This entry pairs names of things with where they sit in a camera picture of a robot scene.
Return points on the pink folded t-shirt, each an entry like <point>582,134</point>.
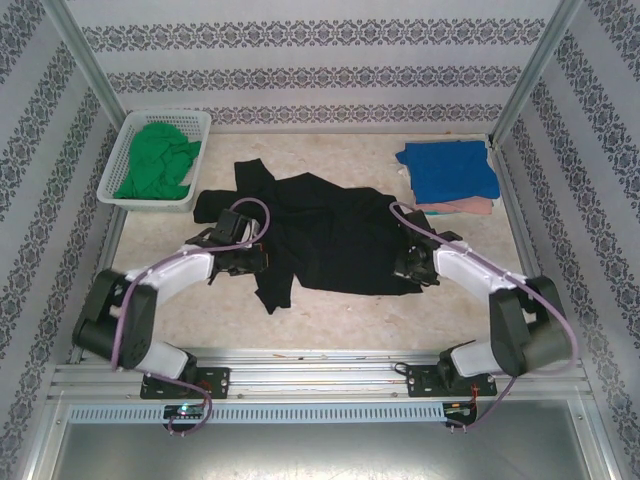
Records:
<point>460,207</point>

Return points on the white folded t-shirt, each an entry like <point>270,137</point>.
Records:
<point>404,171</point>

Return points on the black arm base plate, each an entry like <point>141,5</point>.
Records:
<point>425,382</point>
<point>215,382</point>

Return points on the blue folded t-shirt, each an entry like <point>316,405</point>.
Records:
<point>450,170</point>

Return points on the aluminium mounting rail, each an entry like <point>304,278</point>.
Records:
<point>320,375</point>

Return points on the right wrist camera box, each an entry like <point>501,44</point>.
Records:
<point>420,225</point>

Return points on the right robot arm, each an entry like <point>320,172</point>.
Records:
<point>470,270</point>

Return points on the metal sheet panel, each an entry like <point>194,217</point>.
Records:
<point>320,452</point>

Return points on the black t-shirt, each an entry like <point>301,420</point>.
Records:
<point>330,240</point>

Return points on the teal folded t-shirt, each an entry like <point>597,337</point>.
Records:
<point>434,213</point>

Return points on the small circuit board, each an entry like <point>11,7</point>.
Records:
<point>185,411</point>
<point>460,408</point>

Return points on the white plastic basket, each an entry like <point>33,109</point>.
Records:
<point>117,165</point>

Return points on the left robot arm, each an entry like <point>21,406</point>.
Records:
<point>175,272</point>

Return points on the green t-shirt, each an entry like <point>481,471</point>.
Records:
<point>155,165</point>

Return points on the aluminium frame post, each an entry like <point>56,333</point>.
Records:
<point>85,55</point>
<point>537,65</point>

